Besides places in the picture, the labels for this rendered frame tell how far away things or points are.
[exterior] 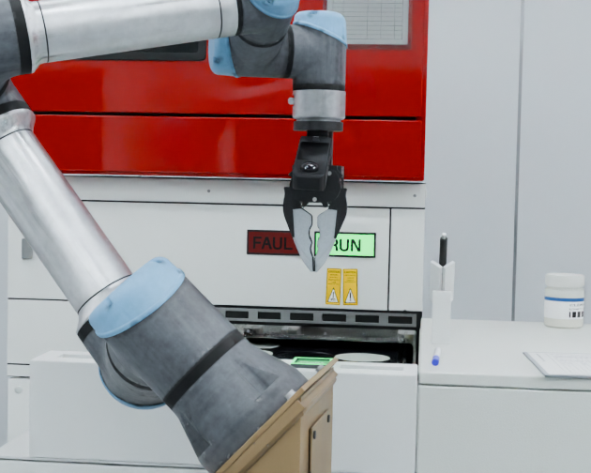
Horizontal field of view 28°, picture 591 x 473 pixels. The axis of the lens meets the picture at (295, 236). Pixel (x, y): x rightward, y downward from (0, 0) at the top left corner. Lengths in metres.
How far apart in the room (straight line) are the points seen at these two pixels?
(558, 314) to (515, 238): 1.58
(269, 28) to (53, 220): 0.37
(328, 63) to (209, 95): 0.61
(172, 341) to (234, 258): 0.99
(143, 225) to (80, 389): 0.66
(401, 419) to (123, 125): 0.90
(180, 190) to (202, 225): 0.08
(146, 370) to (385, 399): 0.44
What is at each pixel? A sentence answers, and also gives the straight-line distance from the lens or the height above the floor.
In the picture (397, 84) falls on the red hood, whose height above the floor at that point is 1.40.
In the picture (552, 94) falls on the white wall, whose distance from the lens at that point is 3.75.
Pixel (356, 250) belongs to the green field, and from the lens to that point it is 2.24.
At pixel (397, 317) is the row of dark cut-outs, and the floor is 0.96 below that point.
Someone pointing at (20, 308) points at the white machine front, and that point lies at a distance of 2.39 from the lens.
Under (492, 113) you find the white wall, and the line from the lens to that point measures 3.73.
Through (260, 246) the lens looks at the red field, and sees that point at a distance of 2.26.
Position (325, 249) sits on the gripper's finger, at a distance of 1.66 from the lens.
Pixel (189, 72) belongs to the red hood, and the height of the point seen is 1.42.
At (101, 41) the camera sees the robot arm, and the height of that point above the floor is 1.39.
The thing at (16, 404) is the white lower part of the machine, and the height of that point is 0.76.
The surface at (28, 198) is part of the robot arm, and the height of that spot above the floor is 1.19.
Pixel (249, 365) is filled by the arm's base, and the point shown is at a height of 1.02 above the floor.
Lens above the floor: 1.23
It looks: 3 degrees down
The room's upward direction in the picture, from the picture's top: 1 degrees clockwise
